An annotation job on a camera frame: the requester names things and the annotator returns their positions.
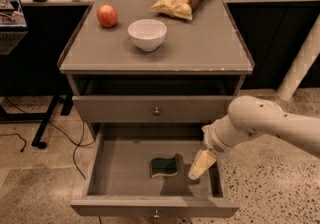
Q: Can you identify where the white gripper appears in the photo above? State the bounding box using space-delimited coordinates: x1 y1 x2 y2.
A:
188 122 232 180

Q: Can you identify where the green yellow sponge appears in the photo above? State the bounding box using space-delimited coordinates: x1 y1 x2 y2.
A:
149 154 181 178

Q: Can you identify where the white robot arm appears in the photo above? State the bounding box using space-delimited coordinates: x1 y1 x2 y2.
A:
188 96 320 180

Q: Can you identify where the brass top drawer knob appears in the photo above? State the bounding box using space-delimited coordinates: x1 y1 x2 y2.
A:
153 107 161 116

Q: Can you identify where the brass drawer knob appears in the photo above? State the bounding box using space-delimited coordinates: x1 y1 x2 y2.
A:
153 210 160 220
153 107 161 116

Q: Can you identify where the brass middle drawer knob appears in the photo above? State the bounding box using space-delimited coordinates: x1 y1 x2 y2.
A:
153 210 160 220

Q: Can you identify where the grey open middle drawer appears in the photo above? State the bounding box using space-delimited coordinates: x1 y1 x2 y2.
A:
70 124 239 218

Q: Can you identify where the grey top drawer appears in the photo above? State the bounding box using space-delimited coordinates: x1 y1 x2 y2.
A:
73 96 233 123

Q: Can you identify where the grey drawer cabinet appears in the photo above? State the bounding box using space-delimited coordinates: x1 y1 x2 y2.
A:
59 0 254 137

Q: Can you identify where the white bowl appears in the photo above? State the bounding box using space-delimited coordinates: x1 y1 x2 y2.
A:
128 19 167 52

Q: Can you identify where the yellow brown chip bag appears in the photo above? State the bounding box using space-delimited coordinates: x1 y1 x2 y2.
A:
150 0 204 20

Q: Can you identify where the red apple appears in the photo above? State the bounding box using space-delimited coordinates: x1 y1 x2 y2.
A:
97 5 118 28

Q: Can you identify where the black side table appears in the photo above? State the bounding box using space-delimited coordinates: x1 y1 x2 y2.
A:
0 0 75 150

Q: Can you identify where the black floor cable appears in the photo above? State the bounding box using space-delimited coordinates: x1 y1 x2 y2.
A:
3 96 98 181

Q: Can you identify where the white diagonal post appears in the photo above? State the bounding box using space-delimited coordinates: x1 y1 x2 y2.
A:
276 15 320 101

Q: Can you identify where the loose black cable end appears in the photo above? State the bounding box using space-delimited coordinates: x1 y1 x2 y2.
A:
0 132 28 153

